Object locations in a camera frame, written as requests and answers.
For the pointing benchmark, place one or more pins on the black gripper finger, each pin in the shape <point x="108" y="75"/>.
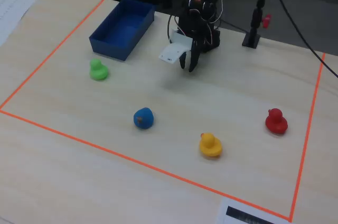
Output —
<point x="195" y="56"/>
<point x="183" y="61"/>

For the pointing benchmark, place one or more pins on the yellow rubber duck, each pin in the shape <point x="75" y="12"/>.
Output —
<point x="210" y="146"/>

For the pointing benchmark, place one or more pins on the blue plastic box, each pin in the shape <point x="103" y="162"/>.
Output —
<point x="124" y="27"/>

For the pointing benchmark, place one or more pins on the blue rubber duck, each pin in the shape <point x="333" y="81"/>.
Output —
<point x="144" y="118"/>

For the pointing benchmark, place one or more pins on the green rubber duck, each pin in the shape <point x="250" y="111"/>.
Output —
<point x="98" y="71"/>

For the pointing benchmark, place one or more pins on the red rubber duck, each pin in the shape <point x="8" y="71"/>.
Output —
<point x="276" y="122"/>

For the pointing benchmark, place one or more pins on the red clamp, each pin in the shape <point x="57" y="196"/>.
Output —
<point x="266" y="20"/>

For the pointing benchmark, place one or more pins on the orange tape strip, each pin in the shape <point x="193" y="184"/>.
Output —
<point x="52" y="52"/>
<point x="307" y="136"/>
<point x="145" y="165"/>

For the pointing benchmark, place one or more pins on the white paper with black bar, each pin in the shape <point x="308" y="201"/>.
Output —
<point x="237" y="212"/>

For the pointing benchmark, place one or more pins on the white printed paper sheet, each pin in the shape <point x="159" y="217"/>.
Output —
<point x="13" y="10"/>

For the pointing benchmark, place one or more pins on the black camera stand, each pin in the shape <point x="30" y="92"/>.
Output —
<point x="251" y="39"/>

